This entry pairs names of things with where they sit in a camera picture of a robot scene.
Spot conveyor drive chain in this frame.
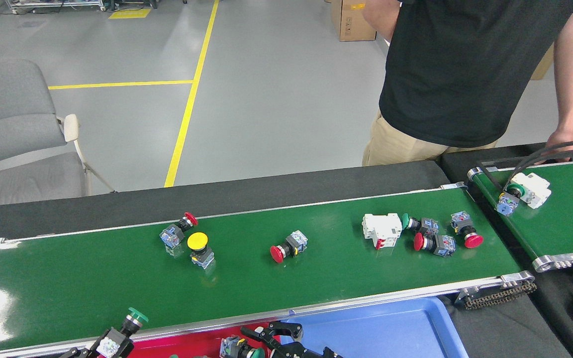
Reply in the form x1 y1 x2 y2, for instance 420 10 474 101
463 281 537 310

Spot person's left hand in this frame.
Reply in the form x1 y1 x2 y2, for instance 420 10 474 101
535 130 573 165

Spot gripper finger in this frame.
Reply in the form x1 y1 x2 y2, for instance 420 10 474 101
58 346 97 358

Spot grey office chair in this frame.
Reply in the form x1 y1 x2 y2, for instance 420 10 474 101
0 56 115 208

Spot person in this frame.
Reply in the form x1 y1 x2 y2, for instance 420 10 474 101
362 0 573 167

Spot red mushroom push button switch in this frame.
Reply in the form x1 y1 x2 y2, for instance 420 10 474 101
413 232 457 257
451 211 484 249
270 230 308 264

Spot black guide bracket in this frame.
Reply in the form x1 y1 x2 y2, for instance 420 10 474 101
476 140 573 192

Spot white circuit breaker red levers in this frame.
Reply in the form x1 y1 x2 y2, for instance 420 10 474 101
362 213 403 250
510 172 552 209

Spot long green conveyor belt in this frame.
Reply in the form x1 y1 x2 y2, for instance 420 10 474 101
0 181 538 358

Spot brown cardboard box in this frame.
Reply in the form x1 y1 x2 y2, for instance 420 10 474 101
331 0 378 42

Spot small red push button switch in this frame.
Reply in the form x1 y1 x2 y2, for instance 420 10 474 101
160 212 198 249

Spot metal rack with casters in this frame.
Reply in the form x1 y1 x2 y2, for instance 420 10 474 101
5 0 108 13

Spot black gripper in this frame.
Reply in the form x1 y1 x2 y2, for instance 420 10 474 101
241 321 343 358

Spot blue plastic tray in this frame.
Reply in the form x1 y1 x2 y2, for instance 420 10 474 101
282 297 456 358

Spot red plastic tray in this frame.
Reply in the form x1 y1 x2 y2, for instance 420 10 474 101
132 323 287 358

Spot short green conveyor belt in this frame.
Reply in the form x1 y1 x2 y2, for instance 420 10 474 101
467 158 573 272

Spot potted plant in tan pot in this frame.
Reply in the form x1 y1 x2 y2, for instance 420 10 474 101
530 44 556 81

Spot yellow mushroom push button switch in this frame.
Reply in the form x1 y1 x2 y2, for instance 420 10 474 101
187 232 215 270

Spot black foam table cover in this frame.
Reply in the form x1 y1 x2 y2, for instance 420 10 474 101
0 160 450 240
441 143 573 358

